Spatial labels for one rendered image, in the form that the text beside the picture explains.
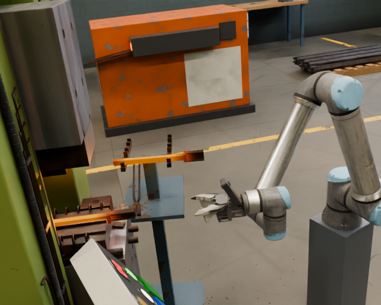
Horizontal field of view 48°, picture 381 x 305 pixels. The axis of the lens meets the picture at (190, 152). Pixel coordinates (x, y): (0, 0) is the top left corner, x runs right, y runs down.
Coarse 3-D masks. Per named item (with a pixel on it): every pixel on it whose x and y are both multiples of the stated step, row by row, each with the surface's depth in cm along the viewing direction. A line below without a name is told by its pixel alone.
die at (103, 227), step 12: (60, 216) 164; (72, 216) 163; (60, 228) 157; (72, 228) 156; (84, 228) 155; (96, 228) 155; (108, 228) 160; (84, 240) 150; (96, 240) 150; (108, 240) 157; (60, 252) 150; (72, 252) 150
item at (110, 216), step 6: (108, 210) 161; (120, 210) 160; (126, 210) 160; (132, 210) 160; (78, 216) 160; (84, 216) 160; (90, 216) 159; (96, 216) 159; (102, 216) 158; (108, 216) 157; (114, 216) 160; (120, 216) 160; (126, 216) 160; (132, 216) 160; (54, 222) 158; (60, 222) 157; (66, 222) 157; (72, 222) 158; (78, 222) 158; (108, 222) 158
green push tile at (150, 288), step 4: (140, 280) 120; (144, 280) 121; (144, 284) 118; (148, 284) 121; (148, 288) 116; (152, 288) 122; (152, 292) 116; (156, 292) 121; (156, 296) 117; (160, 300) 118
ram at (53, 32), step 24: (24, 24) 113; (48, 24) 114; (72, 24) 138; (24, 48) 116; (48, 48) 117; (72, 48) 133; (24, 72) 118; (48, 72) 119; (72, 72) 128; (24, 96) 121; (48, 96) 122; (72, 96) 124; (48, 120) 125; (72, 120) 125; (48, 144) 128; (72, 144) 128
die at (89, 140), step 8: (88, 128) 144; (88, 136) 142; (88, 144) 140; (40, 152) 134; (48, 152) 134; (56, 152) 134; (64, 152) 135; (72, 152) 135; (80, 152) 135; (88, 152) 138; (40, 160) 135; (48, 160) 135; (56, 160) 135; (64, 160) 136; (72, 160) 136; (80, 160) 136; (88, 160) 137; (40, 168) 136; (48, 168) 136; (56, 168) 136; (64, 168) 137
